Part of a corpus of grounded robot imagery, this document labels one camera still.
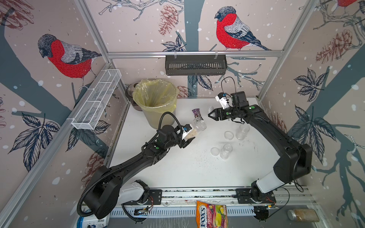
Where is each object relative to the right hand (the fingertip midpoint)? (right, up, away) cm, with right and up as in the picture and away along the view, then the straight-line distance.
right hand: (213, 112), depth 83 cm
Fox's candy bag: (-4, -49, -17) cm, 52 cm away
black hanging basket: (-9, +35, +21) cm, 42 cm away
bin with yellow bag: (-40, +10, +21) cm, 46 cm away
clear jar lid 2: (+2, -26, +8) cm, 27 cm away
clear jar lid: (+14, -17, +15) cm, 27 cm away
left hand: (-13, -10, -3) cm, 16 cm away
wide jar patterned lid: (-10, -7, -12) cm, 17 cm away
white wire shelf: (-67, +17, +5) cm, 70 cm away
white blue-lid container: (-59, -48, -21) cm, 79 cm away
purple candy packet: (-8, -2, +27) cm, 28 cm away
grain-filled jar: (+39, -48, -18) cm, 64 cm away
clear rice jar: (+20, -13, +7) cm, 25 cm away
